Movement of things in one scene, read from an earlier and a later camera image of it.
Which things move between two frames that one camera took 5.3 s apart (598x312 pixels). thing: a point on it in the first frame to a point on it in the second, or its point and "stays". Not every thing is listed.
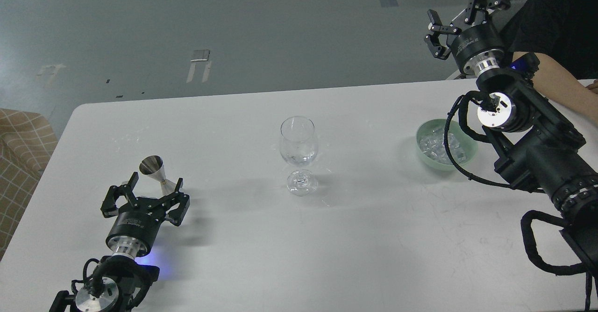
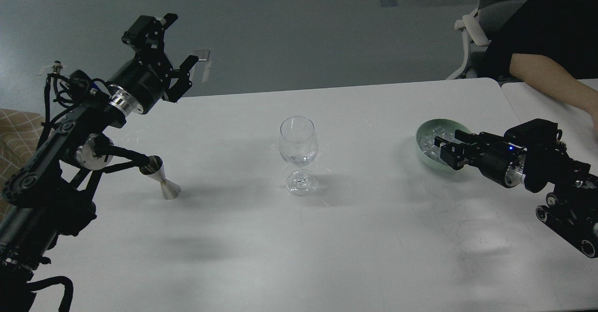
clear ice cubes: (431, 144) stays
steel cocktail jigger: (153, 166) stays
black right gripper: (477, 47) to (496, 157)
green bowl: (463, 143) stays
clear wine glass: (298, 145) stays
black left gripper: (137, 224) to (141, 86)
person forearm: (556, 82) stays
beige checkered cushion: (27, 142) stays
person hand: (594, 87) to (594, 117)
